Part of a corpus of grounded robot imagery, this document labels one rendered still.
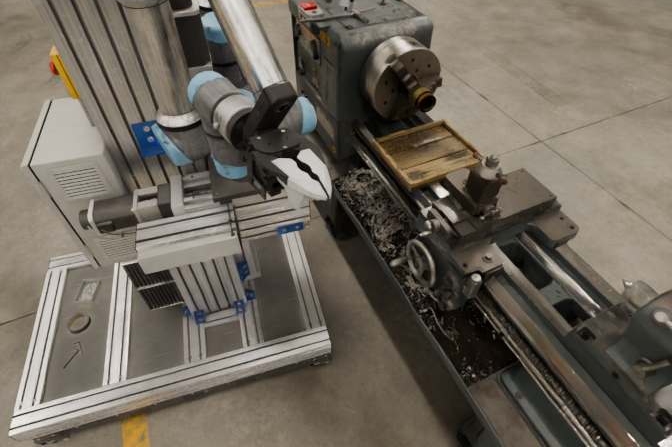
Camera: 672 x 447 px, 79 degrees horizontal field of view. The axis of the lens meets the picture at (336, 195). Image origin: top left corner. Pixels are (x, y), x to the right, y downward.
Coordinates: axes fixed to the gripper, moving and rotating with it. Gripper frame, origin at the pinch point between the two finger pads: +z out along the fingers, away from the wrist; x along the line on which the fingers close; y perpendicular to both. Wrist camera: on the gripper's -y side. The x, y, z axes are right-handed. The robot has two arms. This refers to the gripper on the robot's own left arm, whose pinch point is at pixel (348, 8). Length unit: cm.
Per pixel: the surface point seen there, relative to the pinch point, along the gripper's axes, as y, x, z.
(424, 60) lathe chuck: -17.9, 32.0, 11.7
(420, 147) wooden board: -11, 48, 41
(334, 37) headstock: 10.7, 9.8, 6.2
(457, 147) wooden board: -25, 54, 41
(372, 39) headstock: -3.3, 15.6, 7.2
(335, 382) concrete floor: 47, 89, 130
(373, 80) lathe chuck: 3.0, 29.4, 16.7
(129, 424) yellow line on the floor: 135, 68, 130
